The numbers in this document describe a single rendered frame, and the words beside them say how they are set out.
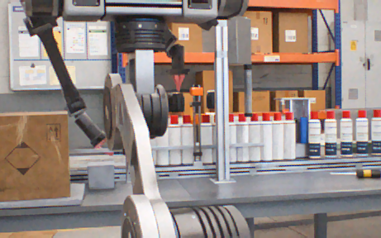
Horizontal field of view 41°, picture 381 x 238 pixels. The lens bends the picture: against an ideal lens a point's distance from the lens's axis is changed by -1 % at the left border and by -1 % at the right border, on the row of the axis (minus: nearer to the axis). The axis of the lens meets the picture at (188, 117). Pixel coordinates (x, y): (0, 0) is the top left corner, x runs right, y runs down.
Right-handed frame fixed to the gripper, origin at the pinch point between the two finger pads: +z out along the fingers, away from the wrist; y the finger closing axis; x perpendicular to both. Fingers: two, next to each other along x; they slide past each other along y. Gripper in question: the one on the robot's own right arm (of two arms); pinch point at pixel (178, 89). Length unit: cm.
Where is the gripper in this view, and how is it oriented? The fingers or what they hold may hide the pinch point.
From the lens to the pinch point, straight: 229.3
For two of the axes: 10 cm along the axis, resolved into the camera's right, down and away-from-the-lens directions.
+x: 1.9, 0.7, -9.8
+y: -9.8, 0.3, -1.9
